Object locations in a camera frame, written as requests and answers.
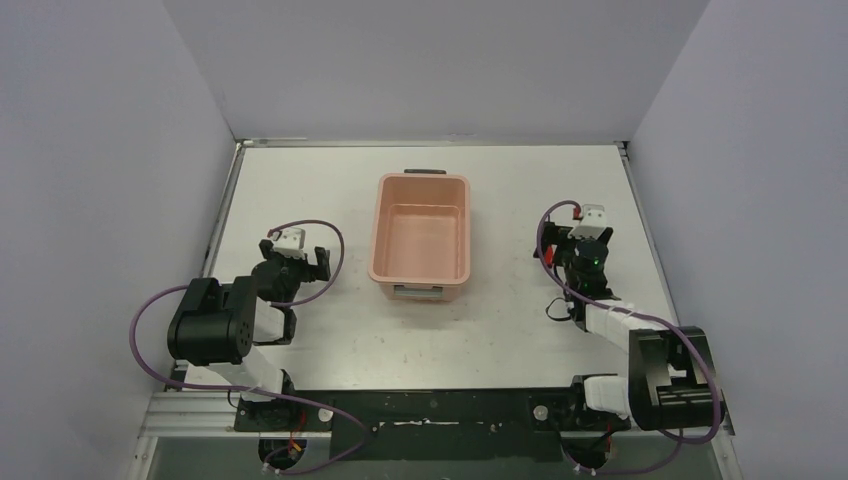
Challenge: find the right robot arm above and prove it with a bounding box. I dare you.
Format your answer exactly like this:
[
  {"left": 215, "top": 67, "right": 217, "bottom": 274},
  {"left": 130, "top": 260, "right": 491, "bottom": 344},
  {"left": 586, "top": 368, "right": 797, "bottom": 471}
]
[{"left": 534, "top": 220, "right": 726, "bottom": 441}]

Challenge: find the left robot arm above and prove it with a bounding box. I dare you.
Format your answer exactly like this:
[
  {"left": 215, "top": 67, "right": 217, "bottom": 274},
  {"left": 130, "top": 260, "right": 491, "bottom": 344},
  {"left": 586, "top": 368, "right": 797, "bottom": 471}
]
[{"left": 166, "top": 234, "right": 331, "bottom": 431}]

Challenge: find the pink plastic bin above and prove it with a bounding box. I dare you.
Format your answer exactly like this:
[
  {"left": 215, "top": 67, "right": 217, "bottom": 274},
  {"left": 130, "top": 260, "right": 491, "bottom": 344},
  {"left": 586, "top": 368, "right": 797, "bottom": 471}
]
[{"left": 368, "top": 169, "right": 472, "bottom": 302}]

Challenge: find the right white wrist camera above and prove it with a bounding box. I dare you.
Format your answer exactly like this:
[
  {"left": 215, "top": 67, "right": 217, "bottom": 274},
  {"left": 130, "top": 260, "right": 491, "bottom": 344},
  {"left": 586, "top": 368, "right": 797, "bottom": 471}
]
[{"left": 568, "top": 204, "right": 608, "bottom": 240}]

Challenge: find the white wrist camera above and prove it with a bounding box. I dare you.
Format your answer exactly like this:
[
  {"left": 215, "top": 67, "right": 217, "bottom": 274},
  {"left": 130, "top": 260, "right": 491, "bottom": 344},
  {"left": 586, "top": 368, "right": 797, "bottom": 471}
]
[
  {"left": 271, "top": 227, "right": 306, "bottom": 260},
  {"left": 568, "top": 204, "right": 608, "bottom": 240}
]

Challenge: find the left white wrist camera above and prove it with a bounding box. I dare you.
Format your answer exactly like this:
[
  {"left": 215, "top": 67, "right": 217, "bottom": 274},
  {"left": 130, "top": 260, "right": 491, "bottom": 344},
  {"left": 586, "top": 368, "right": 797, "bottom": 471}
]
[{"left": 271, "top": 227, "right": 306, "bottom": 260}]

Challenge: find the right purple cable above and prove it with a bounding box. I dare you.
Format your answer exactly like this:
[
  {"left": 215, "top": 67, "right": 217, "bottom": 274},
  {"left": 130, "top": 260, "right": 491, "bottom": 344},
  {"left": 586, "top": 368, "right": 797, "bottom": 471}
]
[{"left": 535, "top": 199, "right": 725, "bottom": 477}]

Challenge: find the purple cable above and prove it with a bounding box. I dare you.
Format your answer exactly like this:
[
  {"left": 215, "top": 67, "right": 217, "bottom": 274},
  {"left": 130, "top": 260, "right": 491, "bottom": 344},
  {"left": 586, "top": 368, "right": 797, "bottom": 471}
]
[
  {"left": 535, "top": 199, "right": 725, "bottom": 477},
  {"left": 128, "top": 219, "right": 372, "bottom": 477}
]

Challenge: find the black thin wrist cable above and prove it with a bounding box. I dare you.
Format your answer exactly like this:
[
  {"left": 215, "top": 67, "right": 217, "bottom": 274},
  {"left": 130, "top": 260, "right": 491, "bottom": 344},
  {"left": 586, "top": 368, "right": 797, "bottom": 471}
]
[{"left": 545, "top": 296, "right": 576, "bottom": 323}]

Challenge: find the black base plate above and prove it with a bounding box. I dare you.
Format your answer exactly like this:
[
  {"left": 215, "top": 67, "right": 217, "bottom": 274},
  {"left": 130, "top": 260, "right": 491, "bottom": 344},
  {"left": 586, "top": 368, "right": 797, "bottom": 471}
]
[{"left": 233, "top": 382, "right": 632, "bottom": 467}]

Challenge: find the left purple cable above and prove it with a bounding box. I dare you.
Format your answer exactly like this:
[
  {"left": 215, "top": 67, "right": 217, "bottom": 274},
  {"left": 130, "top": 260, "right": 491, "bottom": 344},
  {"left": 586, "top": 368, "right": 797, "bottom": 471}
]
[{"left": 128, "top": 219, "right": 372, "bottom": 477}]

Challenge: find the aluminium frame rail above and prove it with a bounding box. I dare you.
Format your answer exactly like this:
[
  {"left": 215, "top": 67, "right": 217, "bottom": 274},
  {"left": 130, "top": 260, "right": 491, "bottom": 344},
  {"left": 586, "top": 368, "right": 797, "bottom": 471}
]
[{"left": 135, "top": 390, "right": 735, "bottom": 440}]

